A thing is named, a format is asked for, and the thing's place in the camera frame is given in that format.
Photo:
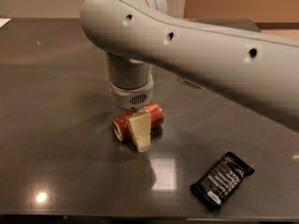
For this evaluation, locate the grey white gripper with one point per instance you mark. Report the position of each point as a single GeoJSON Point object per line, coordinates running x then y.
{"type": "Point", "coordinates": [132, 97]}

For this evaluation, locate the black snack bar wrapper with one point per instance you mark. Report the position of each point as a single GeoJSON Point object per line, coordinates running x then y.
{"type": "Point", "coordinates": [221, 181]}

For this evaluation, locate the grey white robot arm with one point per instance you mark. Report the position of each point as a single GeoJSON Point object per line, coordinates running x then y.
{"type": "Point", "coordinates": [256, 70]}

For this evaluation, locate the white paper sheet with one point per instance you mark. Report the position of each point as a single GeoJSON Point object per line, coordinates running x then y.
{"type": "Point", "coordinates": [4, 22]}

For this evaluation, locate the red coke can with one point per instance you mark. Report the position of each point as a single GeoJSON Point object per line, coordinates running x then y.
{"type": "Point", "coordinates": [120, 125]}

